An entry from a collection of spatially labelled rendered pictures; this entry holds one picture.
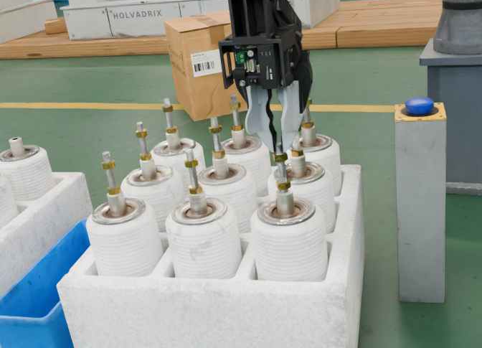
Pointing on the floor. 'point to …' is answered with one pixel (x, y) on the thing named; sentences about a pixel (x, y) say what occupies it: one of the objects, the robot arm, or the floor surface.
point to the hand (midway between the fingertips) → (280, 139)
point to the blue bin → (42, 297)
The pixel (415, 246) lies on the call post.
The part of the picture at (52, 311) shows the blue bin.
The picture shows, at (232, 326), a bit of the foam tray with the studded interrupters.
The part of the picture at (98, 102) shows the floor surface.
